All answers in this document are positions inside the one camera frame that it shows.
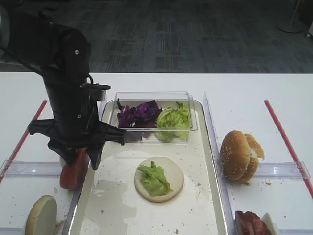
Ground purple cabbage leaves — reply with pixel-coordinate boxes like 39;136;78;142
117;99;162;128

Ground white cheese slice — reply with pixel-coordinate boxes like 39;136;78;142
261;212;280;235
59;157;67;168

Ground white cheese slice right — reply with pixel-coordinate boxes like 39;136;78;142
261;212;280;235

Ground left red tape strip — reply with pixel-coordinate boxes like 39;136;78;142
0;100;47;182

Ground left clear cross divider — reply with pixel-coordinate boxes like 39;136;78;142
0;160;62;178

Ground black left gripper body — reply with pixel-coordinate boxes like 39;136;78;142
28;74;126;147

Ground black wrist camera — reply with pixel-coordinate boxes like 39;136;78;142
80;83;111;101

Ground left clear acrylic divider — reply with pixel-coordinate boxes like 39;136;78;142
61;99;109;235

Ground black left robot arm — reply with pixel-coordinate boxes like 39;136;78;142
0;0;126;170

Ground clear plastic salad box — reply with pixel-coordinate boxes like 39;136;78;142
105;92;198;142

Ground white metal serving tray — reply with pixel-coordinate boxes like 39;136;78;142
79;101;223;235

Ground right red tape strip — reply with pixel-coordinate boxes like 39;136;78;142
264;100;313;197

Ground clear cross divider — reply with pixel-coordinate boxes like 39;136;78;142
253;162;311;179
0;160;62;178

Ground bun half lower left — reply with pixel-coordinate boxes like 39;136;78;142
24;195;57;235

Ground green lettuce head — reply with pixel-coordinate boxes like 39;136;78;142
155;102;191;142

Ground white cheese slice left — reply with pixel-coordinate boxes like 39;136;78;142
59;157;67;168

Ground sesame burger buns stack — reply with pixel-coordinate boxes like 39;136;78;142
220;130;265;185

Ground white floor stand base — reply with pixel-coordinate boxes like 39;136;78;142
277;0;303;34

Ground bottom bun slice on tray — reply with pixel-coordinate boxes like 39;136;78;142
134;157;184;203

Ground red tape strip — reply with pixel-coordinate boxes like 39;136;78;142
264;100;313;197
0;100;47;182

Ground right clear cross divider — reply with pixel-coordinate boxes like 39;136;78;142
253;162;311;179

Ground red tomato slices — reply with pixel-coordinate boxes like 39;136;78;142
59;148;89;190

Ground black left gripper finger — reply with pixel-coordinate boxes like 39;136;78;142
87;142;105;170
48;144;81;166

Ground green lettuce leaf on bun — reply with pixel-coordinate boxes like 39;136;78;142
137;161;173;197

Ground red meat slices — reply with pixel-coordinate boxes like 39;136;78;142
235;211;272;235

